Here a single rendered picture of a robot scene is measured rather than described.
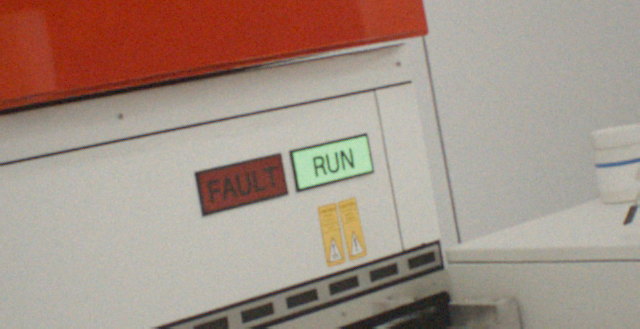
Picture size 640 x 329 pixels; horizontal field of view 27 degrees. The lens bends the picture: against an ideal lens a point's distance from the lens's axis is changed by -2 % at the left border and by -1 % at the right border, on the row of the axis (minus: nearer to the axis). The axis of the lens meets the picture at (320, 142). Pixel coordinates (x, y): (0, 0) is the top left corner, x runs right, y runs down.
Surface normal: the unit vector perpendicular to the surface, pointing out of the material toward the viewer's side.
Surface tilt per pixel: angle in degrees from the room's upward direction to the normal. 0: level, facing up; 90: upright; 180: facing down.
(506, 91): 90
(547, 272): 90
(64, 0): 90
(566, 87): 90
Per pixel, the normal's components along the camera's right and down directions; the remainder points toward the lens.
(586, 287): -0.76, 0.17
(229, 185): 0.63, -0.07
